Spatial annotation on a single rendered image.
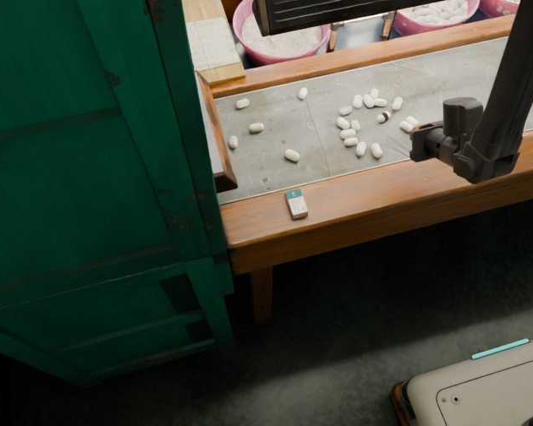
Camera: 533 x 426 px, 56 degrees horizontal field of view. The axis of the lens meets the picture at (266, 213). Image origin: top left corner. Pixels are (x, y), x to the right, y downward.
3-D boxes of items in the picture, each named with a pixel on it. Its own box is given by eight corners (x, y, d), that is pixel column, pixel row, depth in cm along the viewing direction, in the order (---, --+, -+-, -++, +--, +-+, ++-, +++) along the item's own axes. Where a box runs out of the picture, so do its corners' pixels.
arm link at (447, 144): (454, 176, 91) (483, 169, 92) (455, 139, 88) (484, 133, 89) (435, 165, 97) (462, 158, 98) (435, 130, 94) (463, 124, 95)
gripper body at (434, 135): (408, 129, 100) (426, 139, 93) (454, 118, 101) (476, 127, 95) (409, 161, 103) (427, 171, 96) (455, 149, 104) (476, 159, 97)
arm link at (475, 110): (470, 182, 85) (513, 170, 87) (472, 116, 80) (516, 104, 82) (428, 163, 95) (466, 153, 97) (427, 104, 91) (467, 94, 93)
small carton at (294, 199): (307, 215, 110) (308, 211, 108) (292, 219, 110) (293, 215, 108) (299, 192, 113) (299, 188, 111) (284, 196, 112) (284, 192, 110)
